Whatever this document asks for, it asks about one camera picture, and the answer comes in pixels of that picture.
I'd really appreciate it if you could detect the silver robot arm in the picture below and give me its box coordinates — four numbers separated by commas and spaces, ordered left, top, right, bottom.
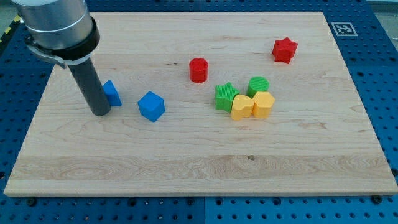
12, 0, 100, 68

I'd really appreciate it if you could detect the blue cube block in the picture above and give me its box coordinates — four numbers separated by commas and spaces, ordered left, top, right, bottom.
137, 91, 165, 122

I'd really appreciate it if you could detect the blue triangle block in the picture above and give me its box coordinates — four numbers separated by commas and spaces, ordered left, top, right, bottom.
103, 80, 122, 106

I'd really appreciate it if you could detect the wooden board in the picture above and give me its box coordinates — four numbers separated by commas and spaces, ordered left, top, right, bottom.
4, 12, 397, 197

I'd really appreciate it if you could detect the green star block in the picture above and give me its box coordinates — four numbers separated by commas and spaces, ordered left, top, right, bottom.
215, 82, 239, 113

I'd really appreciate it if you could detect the red cylinder block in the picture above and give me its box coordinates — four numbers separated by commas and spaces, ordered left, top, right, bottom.
189, 58, 208, 83

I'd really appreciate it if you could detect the yellow heart block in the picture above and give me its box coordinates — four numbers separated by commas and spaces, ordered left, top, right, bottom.
231, 95, 254, 121

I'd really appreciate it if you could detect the green cylinder block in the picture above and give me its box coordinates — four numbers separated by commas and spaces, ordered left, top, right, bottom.
247, 76, 269, 98

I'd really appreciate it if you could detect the yellow pentagon block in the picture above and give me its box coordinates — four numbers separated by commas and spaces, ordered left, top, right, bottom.
252, 91, 275, 118

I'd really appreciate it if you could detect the red star block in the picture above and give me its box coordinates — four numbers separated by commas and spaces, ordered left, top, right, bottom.
272, 37, 298, 64

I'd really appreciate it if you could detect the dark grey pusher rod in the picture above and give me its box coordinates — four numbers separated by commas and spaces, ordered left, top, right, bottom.
68, 58, 111, 116

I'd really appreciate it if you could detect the white fiducial marker tag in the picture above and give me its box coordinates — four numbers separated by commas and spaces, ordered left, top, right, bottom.
331, 22, 358, 37

